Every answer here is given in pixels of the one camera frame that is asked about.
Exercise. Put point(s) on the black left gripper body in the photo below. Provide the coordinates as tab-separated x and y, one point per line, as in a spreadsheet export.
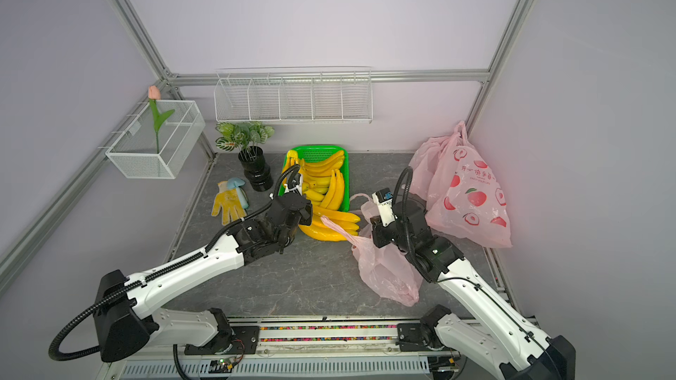
286	238

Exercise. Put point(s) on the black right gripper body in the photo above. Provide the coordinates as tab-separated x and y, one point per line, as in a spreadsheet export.
383	236

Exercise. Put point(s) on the orange-yellow banana bunch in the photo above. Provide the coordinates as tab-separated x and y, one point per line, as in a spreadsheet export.
329	225

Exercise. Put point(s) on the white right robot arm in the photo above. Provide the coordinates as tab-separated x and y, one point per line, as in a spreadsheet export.
509	346

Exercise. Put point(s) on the pink peach printed bag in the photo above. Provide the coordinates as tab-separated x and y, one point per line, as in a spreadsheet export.
466	201

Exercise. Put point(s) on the yellow banana bunch in basket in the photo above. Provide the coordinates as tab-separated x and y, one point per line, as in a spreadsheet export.
323	181

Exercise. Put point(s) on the plain pink plastic bag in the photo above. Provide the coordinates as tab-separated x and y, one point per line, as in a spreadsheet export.
426	159

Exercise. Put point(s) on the yellow knitted work glove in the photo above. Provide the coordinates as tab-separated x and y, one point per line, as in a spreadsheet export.
226	205

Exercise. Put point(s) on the black ceramic vase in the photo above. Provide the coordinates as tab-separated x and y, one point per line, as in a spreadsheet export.
256	169

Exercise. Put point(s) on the green plastic basket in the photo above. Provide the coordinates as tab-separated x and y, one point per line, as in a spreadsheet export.
319	153

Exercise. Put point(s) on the green variegated artificial plant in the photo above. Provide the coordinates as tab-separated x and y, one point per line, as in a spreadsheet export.
244	136

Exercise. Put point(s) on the artificial pink tulip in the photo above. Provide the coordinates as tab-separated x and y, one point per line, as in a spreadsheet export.
159	118

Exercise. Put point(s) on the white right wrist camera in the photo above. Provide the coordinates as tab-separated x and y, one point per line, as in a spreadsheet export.
383	199

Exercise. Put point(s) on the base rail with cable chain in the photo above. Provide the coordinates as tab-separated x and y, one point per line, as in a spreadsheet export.
305	348

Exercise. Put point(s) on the white wire wall shelf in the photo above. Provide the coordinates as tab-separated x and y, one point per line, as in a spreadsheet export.
279	95

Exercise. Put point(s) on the white wire wall basket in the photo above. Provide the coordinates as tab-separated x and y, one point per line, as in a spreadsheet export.
133	152

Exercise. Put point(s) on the aluminium frame profile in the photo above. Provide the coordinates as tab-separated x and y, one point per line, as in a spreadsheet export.
15	260

